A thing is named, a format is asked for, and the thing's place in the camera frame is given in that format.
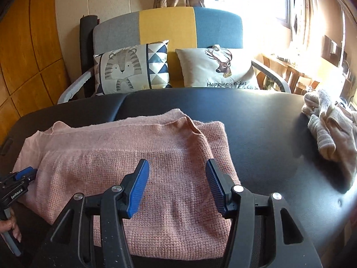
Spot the grey yellow blue armchair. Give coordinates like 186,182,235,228
57,6,291,105

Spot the deer print cushion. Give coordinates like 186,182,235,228
175,45,260,90

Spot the dark rolled mat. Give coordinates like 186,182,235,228
79,15,101,98

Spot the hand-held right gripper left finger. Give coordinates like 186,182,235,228
31,159,150,268

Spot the pink knit sweater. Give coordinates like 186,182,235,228
12,108,241,257

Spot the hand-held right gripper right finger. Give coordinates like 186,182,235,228
205,159,324,268

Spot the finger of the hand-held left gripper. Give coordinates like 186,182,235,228
12,167,38,183

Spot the cream knit sweater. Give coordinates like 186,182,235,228
301,89,357,192

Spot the dark rectangular panel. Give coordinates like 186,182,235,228
324,35,343,68

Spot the wooden side table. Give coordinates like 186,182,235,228
261,53,357,95

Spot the wooden panelled wardrobe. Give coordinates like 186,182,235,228
0,0,71,157

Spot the person's left hand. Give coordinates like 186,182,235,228
0,217,22,243

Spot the tiger print cushion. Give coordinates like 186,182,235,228
93,40,173,95

